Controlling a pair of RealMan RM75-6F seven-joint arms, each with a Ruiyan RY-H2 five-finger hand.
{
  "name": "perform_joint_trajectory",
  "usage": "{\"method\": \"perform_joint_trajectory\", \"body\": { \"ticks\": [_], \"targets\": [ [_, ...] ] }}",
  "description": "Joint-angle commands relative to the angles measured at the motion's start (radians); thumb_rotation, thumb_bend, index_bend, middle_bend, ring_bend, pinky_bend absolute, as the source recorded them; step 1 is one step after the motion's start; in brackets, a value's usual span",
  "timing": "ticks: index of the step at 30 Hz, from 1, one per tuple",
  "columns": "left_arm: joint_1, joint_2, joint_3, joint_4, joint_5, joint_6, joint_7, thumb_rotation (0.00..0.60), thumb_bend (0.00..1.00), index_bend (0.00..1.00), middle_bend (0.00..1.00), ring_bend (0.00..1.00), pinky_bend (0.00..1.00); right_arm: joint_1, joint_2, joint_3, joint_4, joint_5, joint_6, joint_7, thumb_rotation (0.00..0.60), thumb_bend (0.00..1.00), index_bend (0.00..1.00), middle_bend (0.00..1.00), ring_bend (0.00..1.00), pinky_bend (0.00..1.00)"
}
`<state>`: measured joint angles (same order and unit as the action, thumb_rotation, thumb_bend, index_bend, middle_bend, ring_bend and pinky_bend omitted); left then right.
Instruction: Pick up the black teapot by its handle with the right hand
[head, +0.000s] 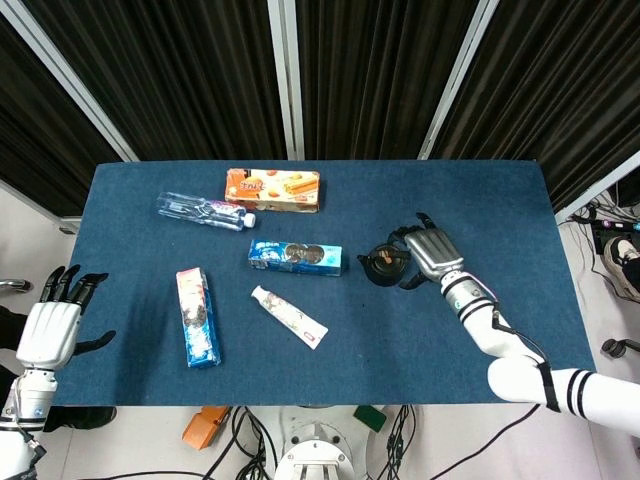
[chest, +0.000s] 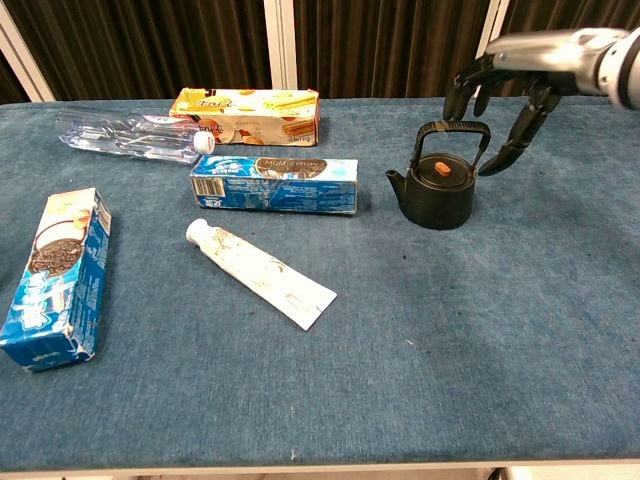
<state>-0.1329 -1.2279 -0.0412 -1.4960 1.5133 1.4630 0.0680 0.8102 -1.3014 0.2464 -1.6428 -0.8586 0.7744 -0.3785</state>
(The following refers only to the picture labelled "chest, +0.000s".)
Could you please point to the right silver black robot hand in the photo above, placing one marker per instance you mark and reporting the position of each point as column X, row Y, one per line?
column 540, row 52

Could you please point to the black cast iron teapot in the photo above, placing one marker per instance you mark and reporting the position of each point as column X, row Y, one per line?
column 440, row 192

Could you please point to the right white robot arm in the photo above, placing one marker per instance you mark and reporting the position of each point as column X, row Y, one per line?
column 622, row 70

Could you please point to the dark brown curtain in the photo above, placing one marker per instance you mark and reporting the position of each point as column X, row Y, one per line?
column 380, row 47

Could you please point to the blue cookie box with barcode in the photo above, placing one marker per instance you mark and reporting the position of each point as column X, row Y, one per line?
column 275, row 186

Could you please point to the orange wafer biscuit box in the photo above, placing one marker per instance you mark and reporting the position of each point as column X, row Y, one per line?
column 247, row 120

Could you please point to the blue table cloth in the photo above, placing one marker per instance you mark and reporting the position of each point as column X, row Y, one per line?
column 320, row 285

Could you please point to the white toothpaste tube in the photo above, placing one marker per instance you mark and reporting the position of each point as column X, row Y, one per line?
column 260, row 272

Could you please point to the clear plastic water bottle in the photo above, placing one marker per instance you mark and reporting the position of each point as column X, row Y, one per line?
column 125, row 136

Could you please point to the blue cookie box cookie picture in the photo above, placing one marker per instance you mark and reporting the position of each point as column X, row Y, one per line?
column 57, row 280

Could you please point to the white window frame post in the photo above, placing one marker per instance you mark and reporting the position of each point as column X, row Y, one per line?
column 281, row 45

